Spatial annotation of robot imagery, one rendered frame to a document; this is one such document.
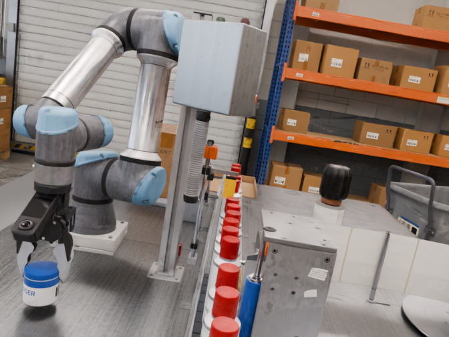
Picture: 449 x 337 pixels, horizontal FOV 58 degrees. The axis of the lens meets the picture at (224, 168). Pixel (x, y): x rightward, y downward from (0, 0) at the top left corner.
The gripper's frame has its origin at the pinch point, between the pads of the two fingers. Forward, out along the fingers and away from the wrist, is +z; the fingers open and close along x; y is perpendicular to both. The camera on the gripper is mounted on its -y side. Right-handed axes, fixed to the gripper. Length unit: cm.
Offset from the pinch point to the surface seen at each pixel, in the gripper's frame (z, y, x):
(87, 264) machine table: 6.8, 21.1, -3.4
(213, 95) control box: -42, 10, -30
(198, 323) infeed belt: 1.8, -6.2, -33.7
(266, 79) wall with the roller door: -55, 467, -88
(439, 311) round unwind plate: 1, 12, -93
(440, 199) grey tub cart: 22, 249, -228
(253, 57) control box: -52, 12, -37
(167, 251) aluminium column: 0.3, 21.9, -23.6
